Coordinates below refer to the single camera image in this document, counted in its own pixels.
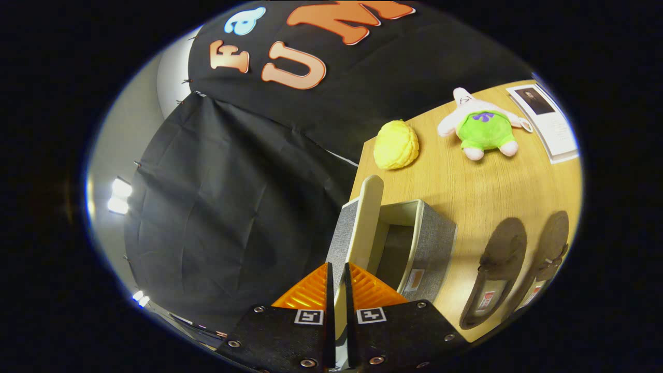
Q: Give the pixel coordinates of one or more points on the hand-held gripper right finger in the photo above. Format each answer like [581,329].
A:
[349,321]

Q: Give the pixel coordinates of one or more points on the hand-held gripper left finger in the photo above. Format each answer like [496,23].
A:
[329,321]

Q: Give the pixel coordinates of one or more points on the grey fabric storage box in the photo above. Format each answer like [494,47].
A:
[435,243]

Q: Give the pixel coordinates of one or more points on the brown fuzzy shoe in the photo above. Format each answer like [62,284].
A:
[500,248]
[551,238]

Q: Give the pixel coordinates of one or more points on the yellow plush lemon toy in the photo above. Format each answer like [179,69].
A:
[396,145]

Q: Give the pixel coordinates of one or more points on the small bright lamp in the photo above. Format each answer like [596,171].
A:
[140,298]

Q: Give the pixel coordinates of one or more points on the pink and green plush toy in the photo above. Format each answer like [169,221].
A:
[484,129]

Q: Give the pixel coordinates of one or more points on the ceiling light panel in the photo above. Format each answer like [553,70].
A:
[120,191]

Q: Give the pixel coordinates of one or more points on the white book with portrait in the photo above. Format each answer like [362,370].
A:
[557,129]

